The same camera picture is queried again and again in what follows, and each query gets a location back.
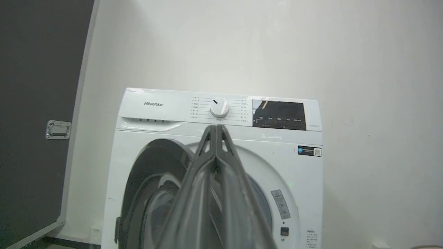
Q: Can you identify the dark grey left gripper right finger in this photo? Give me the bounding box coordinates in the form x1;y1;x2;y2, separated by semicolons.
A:
216;125;277;249

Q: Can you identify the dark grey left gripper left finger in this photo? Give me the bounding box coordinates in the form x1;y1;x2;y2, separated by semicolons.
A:
155;125;218;249

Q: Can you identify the grey round washing machine door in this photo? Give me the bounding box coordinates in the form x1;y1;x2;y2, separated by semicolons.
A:
115;139;222;249

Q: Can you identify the white Hisense washing machine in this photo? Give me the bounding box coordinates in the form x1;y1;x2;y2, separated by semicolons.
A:
101;87;324;249

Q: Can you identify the grey instruction sticker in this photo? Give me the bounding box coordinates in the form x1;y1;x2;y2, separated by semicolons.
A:
271;190;291;220

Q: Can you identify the black energy label sticker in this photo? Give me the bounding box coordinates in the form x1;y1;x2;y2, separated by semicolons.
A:
298;146;322;157

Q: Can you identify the white detergent drawer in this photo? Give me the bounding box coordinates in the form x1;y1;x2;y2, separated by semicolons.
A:
116;117;187;132

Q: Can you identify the white program dial knob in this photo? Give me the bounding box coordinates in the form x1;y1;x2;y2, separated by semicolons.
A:
210;98;230;118

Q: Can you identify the black display control panel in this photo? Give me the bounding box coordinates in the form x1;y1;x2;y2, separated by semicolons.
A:
252;100;307;131

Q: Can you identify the silver recessed case latch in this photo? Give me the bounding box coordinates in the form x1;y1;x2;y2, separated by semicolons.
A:
46;120;72;140

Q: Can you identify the large black flight case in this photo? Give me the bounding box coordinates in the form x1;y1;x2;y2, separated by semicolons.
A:
0;0;101;249

